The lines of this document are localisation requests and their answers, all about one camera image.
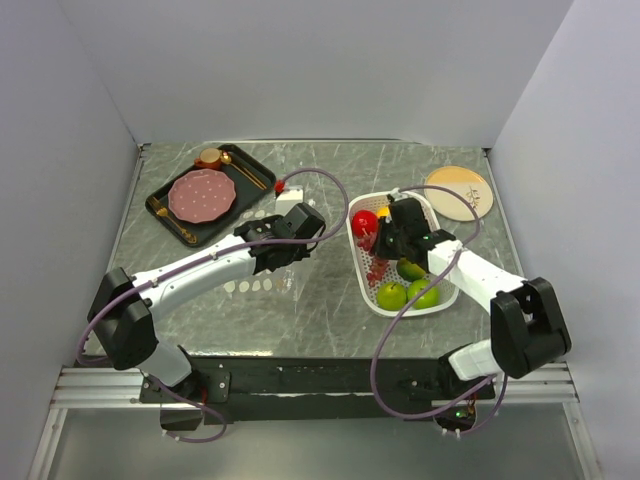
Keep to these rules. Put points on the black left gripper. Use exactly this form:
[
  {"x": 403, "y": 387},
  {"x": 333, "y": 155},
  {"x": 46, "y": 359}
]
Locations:
[{"x": 302, "y": 252}]

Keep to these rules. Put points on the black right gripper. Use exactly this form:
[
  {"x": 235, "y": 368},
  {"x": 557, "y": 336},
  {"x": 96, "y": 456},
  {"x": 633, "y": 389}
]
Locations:
[{"x": 385, "y": 224}]

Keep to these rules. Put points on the purple grape bunch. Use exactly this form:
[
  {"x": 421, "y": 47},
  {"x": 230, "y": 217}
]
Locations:
[{"x": 378, "y": 266}]

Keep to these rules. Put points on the red apple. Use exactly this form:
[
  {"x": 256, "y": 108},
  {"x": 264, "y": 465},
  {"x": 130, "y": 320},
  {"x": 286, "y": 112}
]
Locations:
[{"x": 363, "y": 223}]

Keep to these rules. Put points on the clear polka dot zip bag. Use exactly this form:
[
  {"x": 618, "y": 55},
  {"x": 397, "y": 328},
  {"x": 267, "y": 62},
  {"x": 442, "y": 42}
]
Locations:
[{"x": 280, "y": 281}]

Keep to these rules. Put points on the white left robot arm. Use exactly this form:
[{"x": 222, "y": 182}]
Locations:
[{"x": 129, "y": 306}]

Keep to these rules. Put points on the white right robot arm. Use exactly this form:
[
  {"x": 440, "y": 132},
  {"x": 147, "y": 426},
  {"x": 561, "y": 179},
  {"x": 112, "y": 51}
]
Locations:
[{"x": 527, "y": 326}]

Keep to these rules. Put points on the yellow pear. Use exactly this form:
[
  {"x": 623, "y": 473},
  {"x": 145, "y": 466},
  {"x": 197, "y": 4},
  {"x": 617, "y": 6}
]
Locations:
[{"x": 383, "y": 212}]

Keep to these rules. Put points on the yellow green mango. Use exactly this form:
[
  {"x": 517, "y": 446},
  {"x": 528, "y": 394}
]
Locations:
[{"x": 409, "y": 271}]

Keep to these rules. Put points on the white perforated plastic basket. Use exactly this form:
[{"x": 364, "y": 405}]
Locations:
[{"x": 448, "y": 293}]

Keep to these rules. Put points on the green apple left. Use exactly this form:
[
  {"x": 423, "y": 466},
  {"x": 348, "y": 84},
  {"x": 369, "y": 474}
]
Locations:
[{"x": 391, "y": 296}]

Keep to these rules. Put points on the green apple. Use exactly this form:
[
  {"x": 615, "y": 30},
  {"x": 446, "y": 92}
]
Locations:
[
  {"x": 426, "y": 300},
  {"x": 391, "y": 296}
]

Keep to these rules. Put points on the black rectangular tray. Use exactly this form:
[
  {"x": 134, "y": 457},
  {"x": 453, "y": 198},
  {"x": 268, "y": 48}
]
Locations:
[{"x": 252, "y": 180}]

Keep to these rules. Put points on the green apple right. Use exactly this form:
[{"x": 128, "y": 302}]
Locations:
[{"x": 426, "y": 300}]

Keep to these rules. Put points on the yellow cream round plate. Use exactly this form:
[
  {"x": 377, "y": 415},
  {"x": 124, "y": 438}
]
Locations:
[{"x": 468, "y": 184}]

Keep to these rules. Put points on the gold spoon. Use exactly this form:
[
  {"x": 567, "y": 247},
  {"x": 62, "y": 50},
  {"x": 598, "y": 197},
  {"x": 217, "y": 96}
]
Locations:
[{"x": 235, "y": 164}]

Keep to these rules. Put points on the pink polka dot plate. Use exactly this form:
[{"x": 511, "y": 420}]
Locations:
[{"x": 201, "y": 196}]

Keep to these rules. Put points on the orange cup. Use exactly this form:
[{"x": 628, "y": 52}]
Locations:
[{"x": 209, "y": 158}]

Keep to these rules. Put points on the gold fork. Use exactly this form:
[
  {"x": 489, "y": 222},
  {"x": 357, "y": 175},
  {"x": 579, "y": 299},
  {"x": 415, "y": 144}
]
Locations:
[{"x": 163, "y": 212}]

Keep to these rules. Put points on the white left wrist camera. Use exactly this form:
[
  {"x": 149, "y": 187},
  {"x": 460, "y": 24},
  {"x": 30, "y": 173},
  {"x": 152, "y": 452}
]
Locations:
[{"x": 288, "y": 198}]

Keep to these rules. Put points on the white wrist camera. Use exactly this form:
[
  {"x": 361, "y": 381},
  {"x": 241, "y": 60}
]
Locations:
[
  {"x": 288, "y": 198},
  {"x": 396, "y": 195}
]

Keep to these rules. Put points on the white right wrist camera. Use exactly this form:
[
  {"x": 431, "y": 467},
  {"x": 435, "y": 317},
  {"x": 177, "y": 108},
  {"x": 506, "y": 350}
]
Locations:
[{"x": 396, "y": 195}]

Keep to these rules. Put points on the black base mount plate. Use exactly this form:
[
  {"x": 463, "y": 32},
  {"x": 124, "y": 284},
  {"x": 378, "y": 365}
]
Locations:
[{"x": 270, "y": 388}]

